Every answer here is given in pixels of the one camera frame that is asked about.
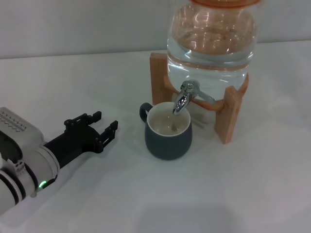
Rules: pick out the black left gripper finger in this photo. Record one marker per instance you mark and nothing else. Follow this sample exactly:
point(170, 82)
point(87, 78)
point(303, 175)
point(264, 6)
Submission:
point(85, 119)
point(108, 136)

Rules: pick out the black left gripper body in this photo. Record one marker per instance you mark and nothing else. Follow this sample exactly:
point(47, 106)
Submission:
point(75, 143)

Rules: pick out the dark grey ceramic mug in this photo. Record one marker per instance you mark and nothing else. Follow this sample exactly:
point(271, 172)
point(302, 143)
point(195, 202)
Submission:
point(170, 143)

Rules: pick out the chrome faucet tap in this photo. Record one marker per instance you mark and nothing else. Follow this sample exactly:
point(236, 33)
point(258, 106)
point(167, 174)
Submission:
point(181, 100)

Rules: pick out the wooden dispenser stand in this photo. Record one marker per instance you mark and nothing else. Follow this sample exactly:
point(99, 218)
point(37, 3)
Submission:
point(228, 116)

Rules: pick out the glass water dispenser jar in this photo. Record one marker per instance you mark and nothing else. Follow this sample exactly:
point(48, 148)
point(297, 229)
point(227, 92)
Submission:
point(211, 48)

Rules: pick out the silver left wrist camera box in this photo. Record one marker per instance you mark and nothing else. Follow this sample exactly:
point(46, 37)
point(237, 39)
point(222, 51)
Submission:
point(17, 131)

